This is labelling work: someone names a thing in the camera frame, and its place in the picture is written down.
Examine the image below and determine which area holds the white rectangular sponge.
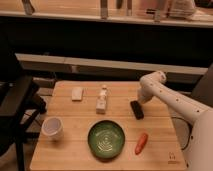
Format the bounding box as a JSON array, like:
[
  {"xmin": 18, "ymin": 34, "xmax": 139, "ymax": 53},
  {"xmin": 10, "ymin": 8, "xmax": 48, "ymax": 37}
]
[{"xmin": 71, "ymin": 87, "xmax": 83, "ymax": 101}]

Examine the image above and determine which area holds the green round plate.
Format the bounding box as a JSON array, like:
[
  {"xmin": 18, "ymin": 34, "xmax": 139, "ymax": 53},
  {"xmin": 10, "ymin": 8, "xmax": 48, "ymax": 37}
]
[{"xmin": 87, "ymin": 120, "xmax": 125, "ymax": 160}]

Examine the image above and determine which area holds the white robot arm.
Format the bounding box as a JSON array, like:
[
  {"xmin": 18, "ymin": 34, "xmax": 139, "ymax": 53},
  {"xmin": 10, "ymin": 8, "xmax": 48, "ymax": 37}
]
[{"xmin": 138, "ymin": 71, "xmax": 213, "ymax": 171}]

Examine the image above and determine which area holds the orange carrot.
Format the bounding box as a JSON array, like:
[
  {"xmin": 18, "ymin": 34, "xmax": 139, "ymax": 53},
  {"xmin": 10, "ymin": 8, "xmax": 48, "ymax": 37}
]
[{"xmin": 135, "ymin": 133, "xmax": 148, "ymax": 155}]

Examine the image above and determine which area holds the black cable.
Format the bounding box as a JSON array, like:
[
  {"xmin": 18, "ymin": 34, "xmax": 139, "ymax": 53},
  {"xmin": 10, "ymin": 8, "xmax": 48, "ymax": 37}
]
[{"xmin": 172, "ymin": 115, "xmax": 194, "ymax": 151}]

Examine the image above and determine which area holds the black eraser block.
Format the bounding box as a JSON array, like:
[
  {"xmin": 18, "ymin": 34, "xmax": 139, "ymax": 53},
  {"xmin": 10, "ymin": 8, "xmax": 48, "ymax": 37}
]
[{"xmin": 130, "ymin": 101, "xmax": 144, "ymax": 119}]

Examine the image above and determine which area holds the white small bottle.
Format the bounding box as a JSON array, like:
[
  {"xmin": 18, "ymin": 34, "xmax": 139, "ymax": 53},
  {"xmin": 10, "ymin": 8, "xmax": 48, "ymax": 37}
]
[{"xmin": 96, "ymin": 85, "xmax": 107, "ymax": 114}]

